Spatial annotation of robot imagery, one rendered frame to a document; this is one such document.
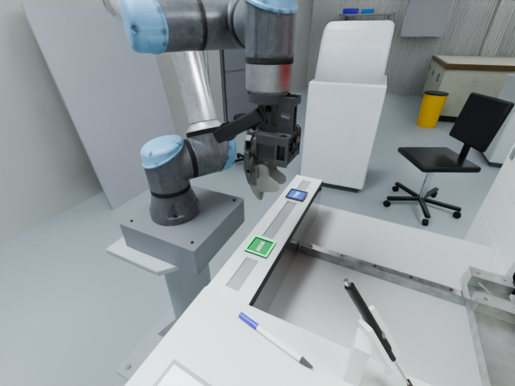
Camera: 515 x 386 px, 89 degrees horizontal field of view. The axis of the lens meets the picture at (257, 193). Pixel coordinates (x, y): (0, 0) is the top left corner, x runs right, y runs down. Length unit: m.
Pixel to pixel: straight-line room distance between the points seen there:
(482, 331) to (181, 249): 0.69
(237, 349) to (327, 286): 0.35
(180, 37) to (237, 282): 0.44
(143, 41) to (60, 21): 2.25
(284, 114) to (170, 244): 0.48
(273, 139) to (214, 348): 0.35
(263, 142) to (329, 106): 2.14
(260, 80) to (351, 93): 2.13
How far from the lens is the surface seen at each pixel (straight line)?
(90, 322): 1.90
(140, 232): 0.83
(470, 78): 6.12
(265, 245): 0.63
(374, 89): 2.52
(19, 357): 1.96
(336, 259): 0.80
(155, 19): 0.46
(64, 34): 2.69
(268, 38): 0.42
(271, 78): 0.42
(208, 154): 0.76
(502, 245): 1.04
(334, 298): 0.74
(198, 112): 0.79
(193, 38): 0.48
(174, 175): 0.75
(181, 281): 0.96
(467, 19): 8.81
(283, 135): 0.45
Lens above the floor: 1.39
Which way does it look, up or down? 31 degrees down
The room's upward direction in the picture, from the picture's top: straight up
